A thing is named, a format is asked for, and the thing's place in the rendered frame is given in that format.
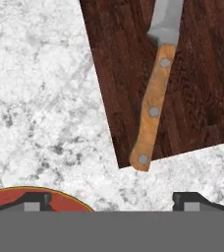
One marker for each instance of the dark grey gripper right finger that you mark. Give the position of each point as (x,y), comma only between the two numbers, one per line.
(189,199)

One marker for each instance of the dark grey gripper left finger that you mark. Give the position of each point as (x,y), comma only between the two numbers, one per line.
(35,200)

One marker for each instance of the red plate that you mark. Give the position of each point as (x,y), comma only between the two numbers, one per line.
(9,198)

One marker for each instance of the dark wooden cutting board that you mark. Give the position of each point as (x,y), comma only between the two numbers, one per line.
(123,82)

